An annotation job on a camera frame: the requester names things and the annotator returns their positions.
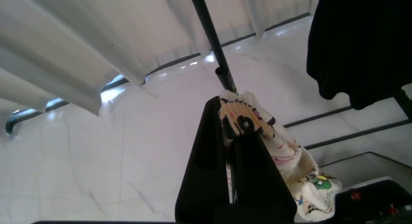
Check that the black garment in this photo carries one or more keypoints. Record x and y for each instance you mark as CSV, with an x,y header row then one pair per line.
x,y
360,40

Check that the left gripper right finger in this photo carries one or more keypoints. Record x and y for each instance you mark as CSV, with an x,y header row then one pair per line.
x,y
257,179

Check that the cream printed garment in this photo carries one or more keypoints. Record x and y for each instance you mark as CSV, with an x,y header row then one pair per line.
x,y
289,159

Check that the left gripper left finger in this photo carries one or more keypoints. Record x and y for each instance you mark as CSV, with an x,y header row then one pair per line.
x,y
202,172

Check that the white curtain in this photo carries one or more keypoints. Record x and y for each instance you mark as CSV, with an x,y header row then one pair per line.
x,y
96,31

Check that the black clothes rack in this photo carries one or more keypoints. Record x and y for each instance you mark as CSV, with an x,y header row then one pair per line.
x,y
209,27

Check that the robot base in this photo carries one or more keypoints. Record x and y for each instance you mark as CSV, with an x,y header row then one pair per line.
x,y
380,198

